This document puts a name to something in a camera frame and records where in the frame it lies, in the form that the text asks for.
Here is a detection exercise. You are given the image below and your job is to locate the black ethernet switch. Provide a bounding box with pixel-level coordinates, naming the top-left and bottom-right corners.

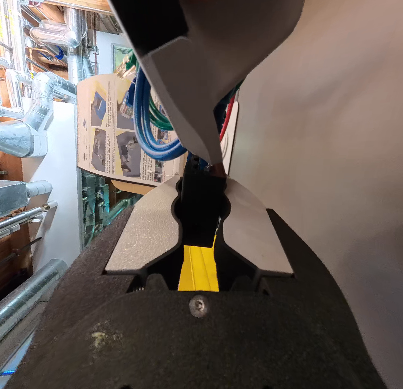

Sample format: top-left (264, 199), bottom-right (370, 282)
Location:
top-left (181, 154), bottom-right (228, 248)

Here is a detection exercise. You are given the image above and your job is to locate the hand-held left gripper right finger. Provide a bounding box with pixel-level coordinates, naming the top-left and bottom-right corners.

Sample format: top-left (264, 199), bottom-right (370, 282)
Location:
top-left (220, 178), bottom-right (294, 274)

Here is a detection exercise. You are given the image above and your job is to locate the silver ventilation duct cluster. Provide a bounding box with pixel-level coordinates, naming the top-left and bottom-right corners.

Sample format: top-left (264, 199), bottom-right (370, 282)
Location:
top-left (0, 0), bottom-right (95, 342)

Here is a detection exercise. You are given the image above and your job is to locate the blue ethernet cable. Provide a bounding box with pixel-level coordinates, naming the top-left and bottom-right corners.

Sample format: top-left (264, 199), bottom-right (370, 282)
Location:
top-left (117, 66), bottom-right (211, 173)

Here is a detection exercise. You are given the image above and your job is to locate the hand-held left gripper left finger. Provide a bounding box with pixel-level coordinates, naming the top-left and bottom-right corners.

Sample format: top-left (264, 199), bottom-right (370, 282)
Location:
top-left (104, 175), bottom-right (184, 275)

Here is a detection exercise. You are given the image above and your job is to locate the white stand base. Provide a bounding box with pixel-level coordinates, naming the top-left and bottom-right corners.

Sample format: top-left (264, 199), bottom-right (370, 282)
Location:
top-left (220, 101), bottom-right (240, 179)

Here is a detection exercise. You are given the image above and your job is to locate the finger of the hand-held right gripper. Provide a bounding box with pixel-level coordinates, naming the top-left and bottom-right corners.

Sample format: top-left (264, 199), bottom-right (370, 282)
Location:
top-left (139, 36), bottom-right (225, 167)
top-left (178, 0), bottom-right (306, 108)

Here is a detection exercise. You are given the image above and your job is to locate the yellow plastic bin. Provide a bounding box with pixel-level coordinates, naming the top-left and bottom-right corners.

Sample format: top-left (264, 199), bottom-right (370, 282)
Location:
top-left (178, 235), bottom-right (220, 292)

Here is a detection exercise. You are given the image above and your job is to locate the instruction sheet on stand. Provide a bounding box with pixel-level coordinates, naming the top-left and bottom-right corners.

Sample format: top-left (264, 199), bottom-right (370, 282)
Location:
top-left (76, 74), bottom-right (186, 195)

